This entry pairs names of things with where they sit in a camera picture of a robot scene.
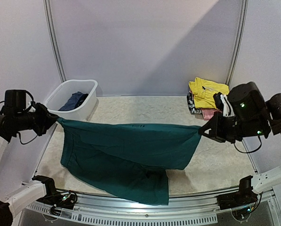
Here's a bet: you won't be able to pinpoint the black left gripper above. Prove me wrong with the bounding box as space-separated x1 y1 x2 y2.
15 101 58 135

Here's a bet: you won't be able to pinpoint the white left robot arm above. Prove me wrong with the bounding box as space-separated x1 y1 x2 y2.
0 103 60 226

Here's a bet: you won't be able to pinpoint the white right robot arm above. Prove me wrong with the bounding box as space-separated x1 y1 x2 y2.
199 81 281 205

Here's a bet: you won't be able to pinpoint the white plastic laundry basket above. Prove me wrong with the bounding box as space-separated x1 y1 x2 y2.
44 80 98 121

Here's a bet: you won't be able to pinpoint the pink folded garment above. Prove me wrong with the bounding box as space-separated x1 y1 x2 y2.
201 108 218 121

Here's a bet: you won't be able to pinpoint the black white patterned garment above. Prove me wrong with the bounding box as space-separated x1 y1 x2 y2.
186 92 202 115

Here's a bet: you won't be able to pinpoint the navy blue garment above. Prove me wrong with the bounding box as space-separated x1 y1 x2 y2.
59 91 88 111

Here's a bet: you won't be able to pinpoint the yellow folded shorts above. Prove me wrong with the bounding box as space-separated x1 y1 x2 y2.
189 77 229 109

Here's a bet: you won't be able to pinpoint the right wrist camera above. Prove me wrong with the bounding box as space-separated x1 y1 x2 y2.
213 92 234 117

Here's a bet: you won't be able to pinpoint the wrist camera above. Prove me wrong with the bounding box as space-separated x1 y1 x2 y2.
3 89 34 115
213 92 234 117

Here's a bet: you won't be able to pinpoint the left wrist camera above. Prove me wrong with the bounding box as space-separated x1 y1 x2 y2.
3 89 34 115

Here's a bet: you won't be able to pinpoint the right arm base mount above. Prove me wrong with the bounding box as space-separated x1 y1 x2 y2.
217 176 263 222

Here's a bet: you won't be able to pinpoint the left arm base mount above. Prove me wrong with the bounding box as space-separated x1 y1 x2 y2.
32 175 78 216

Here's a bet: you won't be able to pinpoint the aluminium front rail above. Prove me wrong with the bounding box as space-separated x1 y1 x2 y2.
15 187 281 226

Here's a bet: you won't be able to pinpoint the left aluminium frame post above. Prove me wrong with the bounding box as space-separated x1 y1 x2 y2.
43 0 66 82

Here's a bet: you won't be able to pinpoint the aluminium frame post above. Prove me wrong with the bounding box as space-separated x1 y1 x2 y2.
225 0 248 86
43 0 66 82

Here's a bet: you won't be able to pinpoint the right aluminium frame post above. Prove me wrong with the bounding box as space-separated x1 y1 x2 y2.
225 0 248 86

